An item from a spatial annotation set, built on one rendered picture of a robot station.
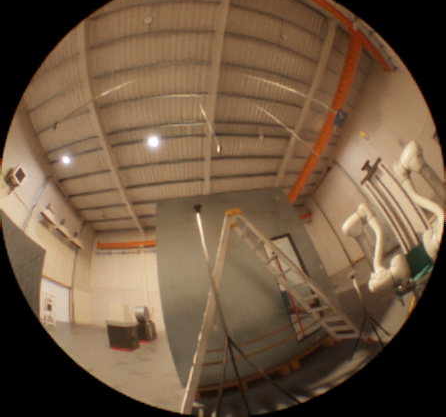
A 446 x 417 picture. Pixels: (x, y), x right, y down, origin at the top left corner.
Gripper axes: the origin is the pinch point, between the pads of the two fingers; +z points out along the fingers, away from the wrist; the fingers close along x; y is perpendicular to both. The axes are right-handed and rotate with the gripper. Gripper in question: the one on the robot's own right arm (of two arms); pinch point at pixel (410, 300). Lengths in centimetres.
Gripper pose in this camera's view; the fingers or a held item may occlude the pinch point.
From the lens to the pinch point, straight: 142.7
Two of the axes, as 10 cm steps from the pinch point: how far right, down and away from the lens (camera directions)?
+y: 9.5, -0.4, 3.1
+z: 2.4, 7.3, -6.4
